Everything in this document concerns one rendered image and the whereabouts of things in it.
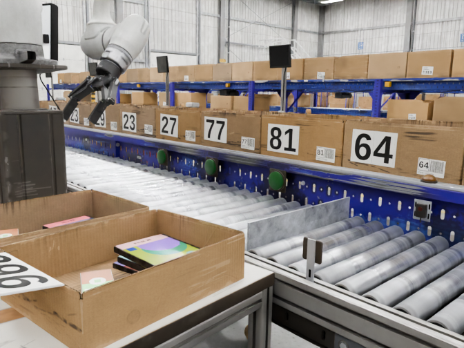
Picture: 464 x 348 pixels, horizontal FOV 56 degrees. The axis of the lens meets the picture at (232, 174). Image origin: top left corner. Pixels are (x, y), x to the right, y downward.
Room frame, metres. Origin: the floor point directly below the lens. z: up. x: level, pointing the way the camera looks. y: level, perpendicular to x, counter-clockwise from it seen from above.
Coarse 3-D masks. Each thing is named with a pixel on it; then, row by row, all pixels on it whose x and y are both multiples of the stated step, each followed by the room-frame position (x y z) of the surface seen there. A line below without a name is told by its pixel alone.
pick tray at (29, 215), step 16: (80, 192) 1.22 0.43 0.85; (96, 192) 1.23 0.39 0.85; (0, 208) 1.06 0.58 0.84; (16, 208) 1.09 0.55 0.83; (32, 208) 1.12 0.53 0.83; (48, 208) 1.15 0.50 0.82; (64, 208) 1.18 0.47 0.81; (80, 208) 1.22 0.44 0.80; (96, 208) 1.23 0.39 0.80; (112, 208) 1.18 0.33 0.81; (128, 208) 1.12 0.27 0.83; (144, 208) 1.05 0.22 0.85; (0, 224) 1.06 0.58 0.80; (16, 224) 1.09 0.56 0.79; (32, 224) 1.12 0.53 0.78; (80, 224) 0.92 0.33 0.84; (0, 240) 0.80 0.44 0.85; (16, 240) 0.82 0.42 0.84
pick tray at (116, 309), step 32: (96, 224) 0.91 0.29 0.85; (128, 224) 0.98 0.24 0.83; (160, 224) 1.03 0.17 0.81; (192, 224) 0.96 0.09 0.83; (32, 256) 0.80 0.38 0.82; (64, 256) 0.85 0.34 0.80; (96, 256) 0.91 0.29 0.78; (192, 256) 0.74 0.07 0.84; (224, 256) 0.81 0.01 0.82; (64, 288) 0.60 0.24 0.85; (96, 288) 0.59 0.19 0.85; (128, 288) 0.64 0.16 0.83; (160, 288) 0.69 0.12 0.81; (192, 288) 0.75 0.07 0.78; (32, 320) 0.67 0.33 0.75; (64, 320) 0.60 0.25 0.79; (96, 320) 0.59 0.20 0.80; (128, 320) 0.64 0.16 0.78
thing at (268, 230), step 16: (304, 208) 1.23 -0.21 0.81; (320, 208) 1.27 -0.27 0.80; (336, 208) 1.33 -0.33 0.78; (256, 224) 1.09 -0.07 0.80; (272, 224) 1.13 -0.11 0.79; (288, 224) 1.17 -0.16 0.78; (304, 224) 1.22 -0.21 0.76; (320, 224) 1.28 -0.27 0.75; (256, 240) 1.09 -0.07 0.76; (272, 240) 1.13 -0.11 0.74
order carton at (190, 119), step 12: (156, 108) 2.36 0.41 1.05; (168, 108) 2.43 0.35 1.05; (180, 108) 2.48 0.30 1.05; (192, 108) 2.54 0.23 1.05; (204, 108) 2.52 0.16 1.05; (216, 108) 2.44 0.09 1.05; (156, 120) 2.37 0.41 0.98; (180, 120) 2.20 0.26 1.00; (192, 120) 2.13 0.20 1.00; (156, 132) 2.37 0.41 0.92; (180, 132) 2.20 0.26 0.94
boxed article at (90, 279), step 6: (102, 270) 0.77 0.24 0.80; (108, 270) 0.77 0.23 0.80; (84, 276) 0.74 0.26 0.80; (90, 276) 0.75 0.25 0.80; (96, 276) 0.75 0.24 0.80; (102, 276) 0.75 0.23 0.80; (108, 276) 0.75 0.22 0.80; (84, 282) 0.72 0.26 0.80; (90, 282) 0.72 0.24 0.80; (96, 282) 0.72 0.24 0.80; (102, 282) 0.72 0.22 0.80; (84, 288) 0.70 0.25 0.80; (90, 288) 0.70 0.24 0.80
